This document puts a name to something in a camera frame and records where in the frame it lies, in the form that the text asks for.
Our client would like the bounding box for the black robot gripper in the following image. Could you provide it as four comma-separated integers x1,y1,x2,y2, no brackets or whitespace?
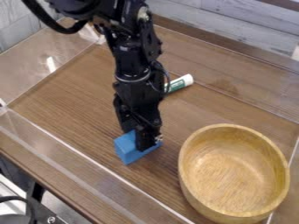
113,76,164,151

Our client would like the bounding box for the blue foam block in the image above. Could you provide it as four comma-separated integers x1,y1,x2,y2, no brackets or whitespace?
113,130,163,165

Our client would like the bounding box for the brown wooden bowl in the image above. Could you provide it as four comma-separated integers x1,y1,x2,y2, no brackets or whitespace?
177,123,290,224

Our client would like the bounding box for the green Expo whiteboard marker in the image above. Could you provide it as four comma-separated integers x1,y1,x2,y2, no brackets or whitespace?
164,73,193,94

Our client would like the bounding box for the black cable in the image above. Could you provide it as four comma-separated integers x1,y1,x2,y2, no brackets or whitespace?
21,0,91,35

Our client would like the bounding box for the black metal table frame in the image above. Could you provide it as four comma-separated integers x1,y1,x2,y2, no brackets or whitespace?
0,154,83,224

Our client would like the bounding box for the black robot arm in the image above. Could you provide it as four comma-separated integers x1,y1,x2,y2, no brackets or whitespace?
45,0,165,151

